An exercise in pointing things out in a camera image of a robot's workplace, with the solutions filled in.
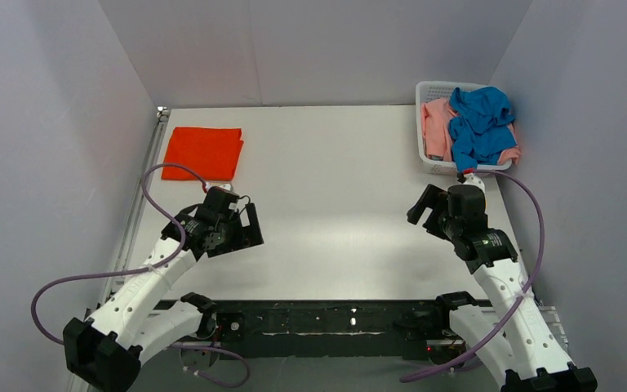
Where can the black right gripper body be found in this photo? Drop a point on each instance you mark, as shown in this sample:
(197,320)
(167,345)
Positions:
(435,213)

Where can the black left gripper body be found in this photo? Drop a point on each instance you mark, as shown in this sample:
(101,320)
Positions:
(242,229)

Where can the orange t shirt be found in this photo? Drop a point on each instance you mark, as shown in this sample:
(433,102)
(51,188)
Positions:
(213,153)

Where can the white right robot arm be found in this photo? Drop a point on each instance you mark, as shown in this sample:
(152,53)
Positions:
(520,351)

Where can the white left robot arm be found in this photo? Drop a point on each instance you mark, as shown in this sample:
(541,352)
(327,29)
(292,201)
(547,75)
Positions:
(108,348)

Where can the blue t shirt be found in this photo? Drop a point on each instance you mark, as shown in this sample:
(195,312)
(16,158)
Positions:
(482,132)

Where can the pink t shirt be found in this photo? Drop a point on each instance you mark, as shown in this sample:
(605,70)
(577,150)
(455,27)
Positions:
(434,118)

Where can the white plastic laundry basket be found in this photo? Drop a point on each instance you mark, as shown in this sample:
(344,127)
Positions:
(431,90)

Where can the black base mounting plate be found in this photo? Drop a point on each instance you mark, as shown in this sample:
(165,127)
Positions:
(409,329)

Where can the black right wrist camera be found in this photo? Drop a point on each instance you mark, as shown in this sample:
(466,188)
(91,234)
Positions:
(467,200)

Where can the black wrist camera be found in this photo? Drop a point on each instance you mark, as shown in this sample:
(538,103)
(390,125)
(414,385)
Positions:
(221,201)
(467,200)

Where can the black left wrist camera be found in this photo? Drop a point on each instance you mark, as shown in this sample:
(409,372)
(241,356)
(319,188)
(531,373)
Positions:
(221,201)

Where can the aluminium frame rail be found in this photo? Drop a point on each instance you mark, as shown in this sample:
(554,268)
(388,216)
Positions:
(122,254)

